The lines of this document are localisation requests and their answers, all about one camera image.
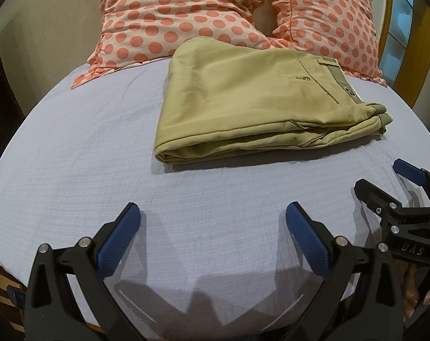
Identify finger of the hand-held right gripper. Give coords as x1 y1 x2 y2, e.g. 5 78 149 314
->
393 158 430 207
354 179 404 223

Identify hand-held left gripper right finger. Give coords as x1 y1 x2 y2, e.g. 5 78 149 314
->
285 201 404 341

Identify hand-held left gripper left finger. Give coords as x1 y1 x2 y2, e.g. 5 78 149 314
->
24 202 142 341

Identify khaki pants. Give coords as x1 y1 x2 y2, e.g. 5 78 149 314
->
153 36 394 166

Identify person's right hand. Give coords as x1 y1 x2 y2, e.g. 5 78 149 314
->
400 265 430 314

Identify bed with lavender sheet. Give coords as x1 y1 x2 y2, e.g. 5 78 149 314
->
0 56 430 332

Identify brown striped bed base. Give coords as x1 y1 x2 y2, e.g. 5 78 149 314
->
0 252 35 329

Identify wooden door with glass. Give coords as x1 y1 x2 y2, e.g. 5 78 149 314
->
377 0 430 115

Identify frilled polka dot pillow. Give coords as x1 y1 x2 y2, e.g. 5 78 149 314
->
255 0 388 86

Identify large polka dot pillow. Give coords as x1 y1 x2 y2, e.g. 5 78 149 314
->
70 0 273 92

